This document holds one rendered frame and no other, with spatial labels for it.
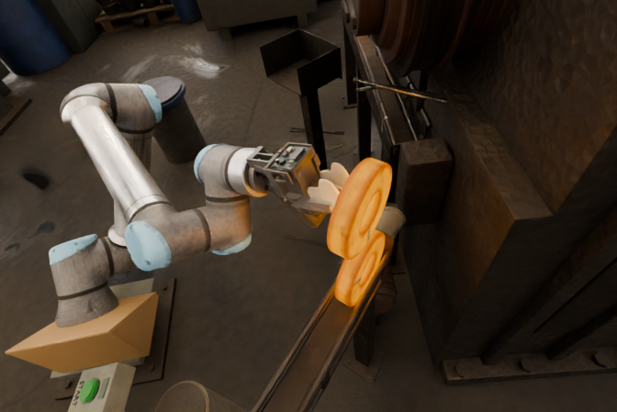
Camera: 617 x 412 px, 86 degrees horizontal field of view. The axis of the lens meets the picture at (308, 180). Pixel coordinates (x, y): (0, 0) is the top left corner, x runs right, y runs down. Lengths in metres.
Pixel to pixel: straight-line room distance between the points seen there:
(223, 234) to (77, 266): 0.80
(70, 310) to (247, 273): 0.64
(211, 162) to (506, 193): 0.52
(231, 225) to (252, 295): 0.84
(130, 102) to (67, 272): 0.64
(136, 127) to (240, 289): 0.79
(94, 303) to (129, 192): 0.75
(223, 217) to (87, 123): 0.44
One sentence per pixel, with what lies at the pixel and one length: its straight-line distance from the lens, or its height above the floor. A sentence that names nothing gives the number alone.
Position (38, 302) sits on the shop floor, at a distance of 2.03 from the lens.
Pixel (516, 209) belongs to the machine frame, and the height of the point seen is 0.87.
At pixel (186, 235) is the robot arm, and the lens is 0.65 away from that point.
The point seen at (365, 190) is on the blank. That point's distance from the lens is 0.44.
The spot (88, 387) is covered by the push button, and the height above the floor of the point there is 0.61.
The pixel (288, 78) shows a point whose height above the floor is 0.60.
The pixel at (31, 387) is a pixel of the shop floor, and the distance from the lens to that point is 1.83.
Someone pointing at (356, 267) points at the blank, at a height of 0.78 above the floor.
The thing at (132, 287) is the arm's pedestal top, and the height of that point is 0.12.
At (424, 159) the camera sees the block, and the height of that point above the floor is 0.80.
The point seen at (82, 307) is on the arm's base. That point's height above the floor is 0.31.
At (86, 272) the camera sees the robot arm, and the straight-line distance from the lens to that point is 1.41.
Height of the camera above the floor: 1.32
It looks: 47 degrees down
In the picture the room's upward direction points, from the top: 11 degrees counter-clockwise
